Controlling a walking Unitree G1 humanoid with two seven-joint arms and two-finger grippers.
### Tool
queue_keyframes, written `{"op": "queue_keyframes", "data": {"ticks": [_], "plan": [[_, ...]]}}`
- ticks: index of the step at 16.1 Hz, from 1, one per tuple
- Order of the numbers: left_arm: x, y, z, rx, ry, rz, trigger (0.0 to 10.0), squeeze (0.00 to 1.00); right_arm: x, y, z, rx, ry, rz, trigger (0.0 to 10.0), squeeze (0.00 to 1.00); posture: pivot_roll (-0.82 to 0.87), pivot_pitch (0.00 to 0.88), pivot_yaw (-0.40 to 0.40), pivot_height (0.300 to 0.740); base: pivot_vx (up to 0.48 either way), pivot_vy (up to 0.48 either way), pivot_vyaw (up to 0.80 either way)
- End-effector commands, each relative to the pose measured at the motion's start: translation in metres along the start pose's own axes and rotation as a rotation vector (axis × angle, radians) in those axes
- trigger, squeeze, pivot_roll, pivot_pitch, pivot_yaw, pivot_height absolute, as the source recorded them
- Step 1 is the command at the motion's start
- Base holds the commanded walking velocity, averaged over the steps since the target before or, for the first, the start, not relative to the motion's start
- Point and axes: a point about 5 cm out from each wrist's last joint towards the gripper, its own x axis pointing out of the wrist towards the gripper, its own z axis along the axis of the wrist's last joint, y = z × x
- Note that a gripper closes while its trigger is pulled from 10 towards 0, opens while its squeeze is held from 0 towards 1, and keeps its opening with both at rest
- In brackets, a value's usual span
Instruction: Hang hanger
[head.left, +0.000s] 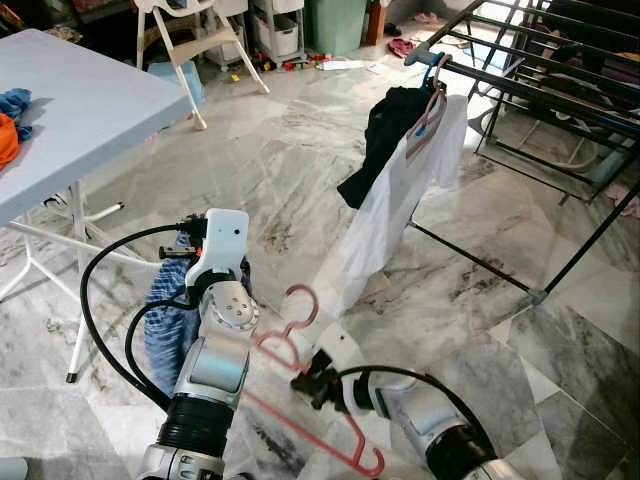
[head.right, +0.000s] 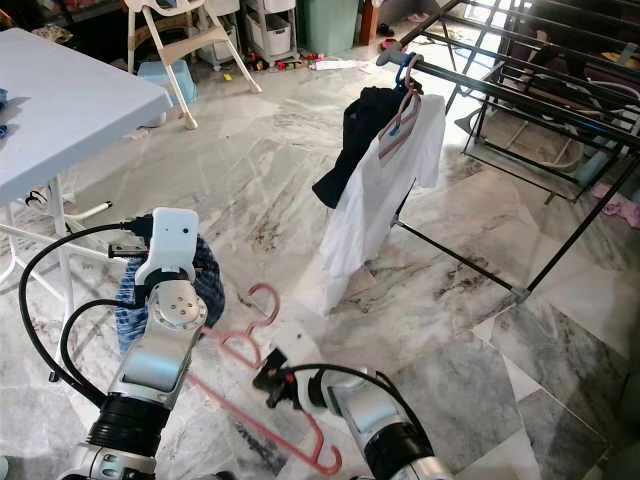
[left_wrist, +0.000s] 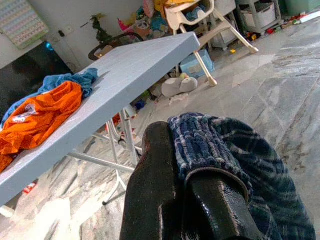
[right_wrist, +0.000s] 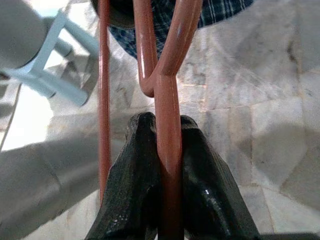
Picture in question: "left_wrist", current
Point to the blue plaid garment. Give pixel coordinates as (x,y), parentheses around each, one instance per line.
(262,170)

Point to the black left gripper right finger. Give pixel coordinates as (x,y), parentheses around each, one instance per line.
(220,212)

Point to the blue cloth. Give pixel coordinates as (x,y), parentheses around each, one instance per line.
(85,77)

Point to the orange shirt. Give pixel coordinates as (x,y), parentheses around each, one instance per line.
(45,117)

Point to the cream baby high chair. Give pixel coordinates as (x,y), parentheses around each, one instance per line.
(200,25)

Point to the black television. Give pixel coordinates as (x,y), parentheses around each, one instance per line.
(30,75)

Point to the pale grey folding table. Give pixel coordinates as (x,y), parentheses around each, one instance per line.
(130,75)

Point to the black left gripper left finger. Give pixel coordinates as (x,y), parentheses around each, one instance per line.
(150,187)

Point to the black round frame stand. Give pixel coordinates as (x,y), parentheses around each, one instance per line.
(95,51)

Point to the light blue plastic box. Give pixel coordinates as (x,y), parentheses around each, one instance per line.
(197,65)

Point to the pastel patterned wall poster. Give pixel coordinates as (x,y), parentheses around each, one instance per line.
(22,22)

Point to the grey storage trolley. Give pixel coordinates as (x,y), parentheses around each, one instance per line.
(262,15)

